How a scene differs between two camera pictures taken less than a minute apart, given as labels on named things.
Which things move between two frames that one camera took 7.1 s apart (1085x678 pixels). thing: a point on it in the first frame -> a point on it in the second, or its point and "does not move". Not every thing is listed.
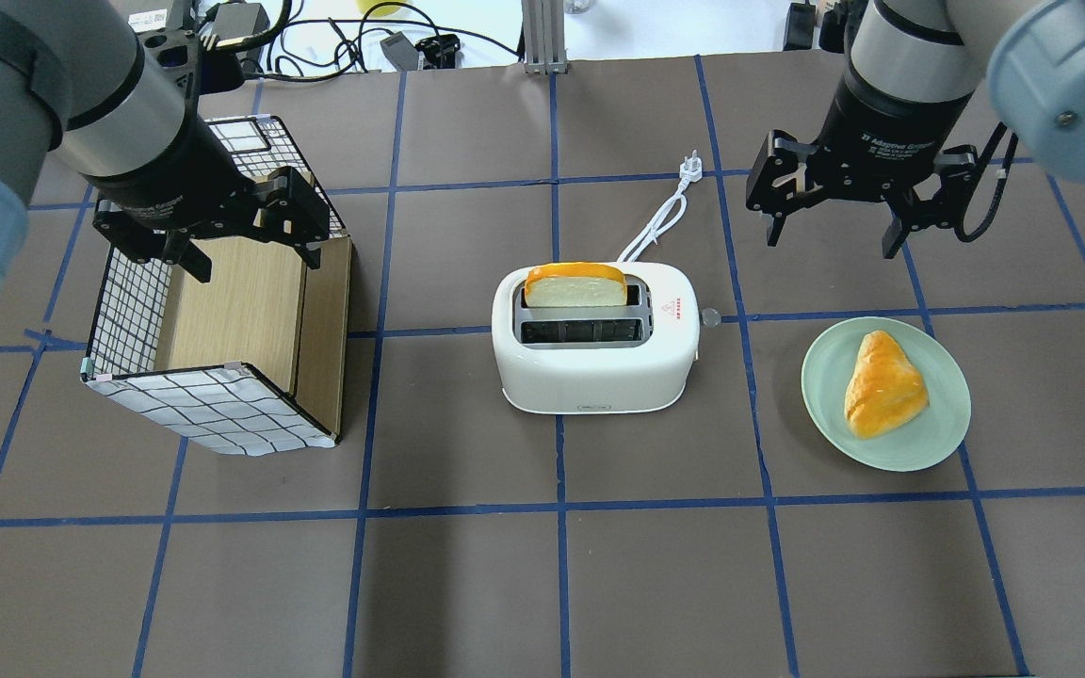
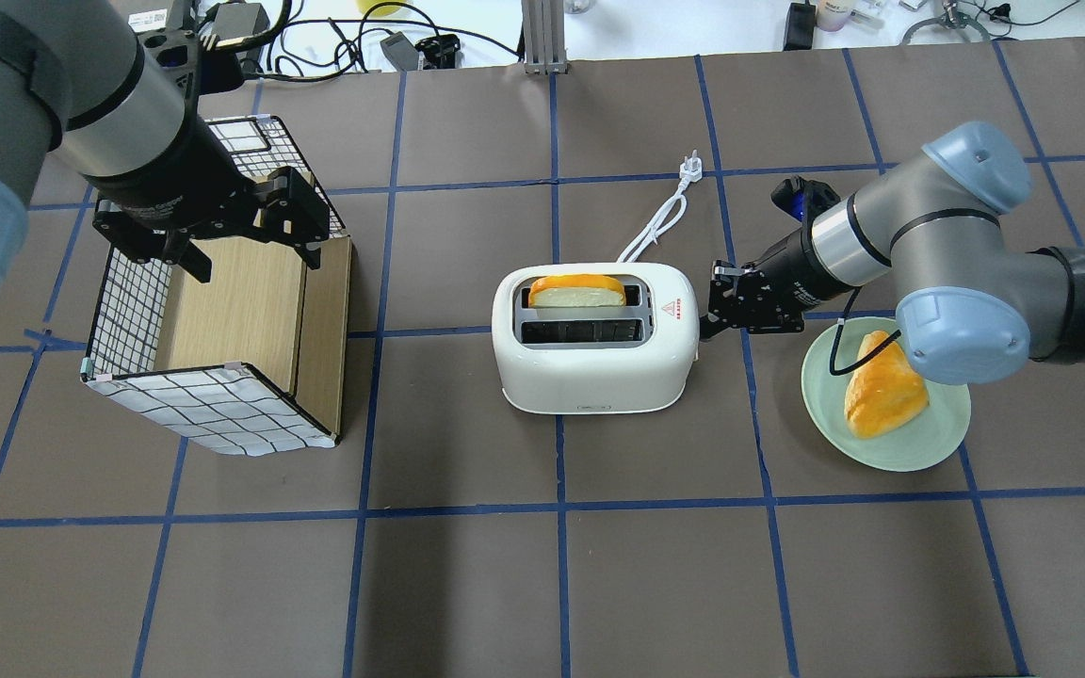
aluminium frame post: [544, 37] does not move
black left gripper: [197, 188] does not move
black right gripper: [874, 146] -> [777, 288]
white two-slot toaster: [599, 359] does not move
